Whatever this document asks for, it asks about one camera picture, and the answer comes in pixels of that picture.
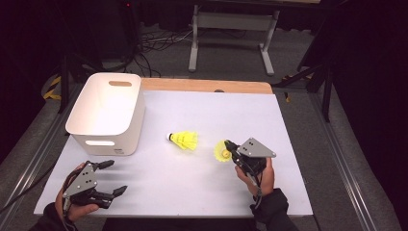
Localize black floor cable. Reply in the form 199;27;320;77
0;163;57;215

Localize yellow black hazard tape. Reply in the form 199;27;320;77
42;75;63;101

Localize grey metal desk frame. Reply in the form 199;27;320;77
188;4;281;77

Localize wooden table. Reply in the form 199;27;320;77
140;77;274;95

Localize black tripod stand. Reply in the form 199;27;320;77
272;54;336;123

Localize bundle of floor cables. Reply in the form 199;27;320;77
128;28;193;78

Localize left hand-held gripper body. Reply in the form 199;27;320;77
62;161;115;210

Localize yellow shuttlecock white cork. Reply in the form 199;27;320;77
166;130;193;150

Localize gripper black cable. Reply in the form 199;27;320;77
62;167;80;231
239;160;265;210

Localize person's left hand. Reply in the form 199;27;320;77
54;162;100;223

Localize person's right hand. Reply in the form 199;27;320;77
234;157;276;197

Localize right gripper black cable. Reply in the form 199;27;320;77
239;160;265;210

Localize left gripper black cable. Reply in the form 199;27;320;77
62;167;80;231

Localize black metal stand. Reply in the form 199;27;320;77
57;52;104;114

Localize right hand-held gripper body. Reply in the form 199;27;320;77
229;137;277;177

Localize white plastic storage bin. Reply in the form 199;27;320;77
64;72;146;157

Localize aluminium floor rail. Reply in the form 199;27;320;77
0;84;84;227
308;92;378;231

